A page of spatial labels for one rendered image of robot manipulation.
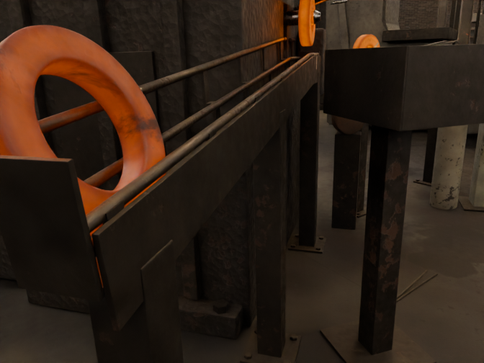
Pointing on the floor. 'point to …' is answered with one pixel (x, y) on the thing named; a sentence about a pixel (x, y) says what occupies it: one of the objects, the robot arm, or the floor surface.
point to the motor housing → (346, 172)
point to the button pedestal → (472, 204)
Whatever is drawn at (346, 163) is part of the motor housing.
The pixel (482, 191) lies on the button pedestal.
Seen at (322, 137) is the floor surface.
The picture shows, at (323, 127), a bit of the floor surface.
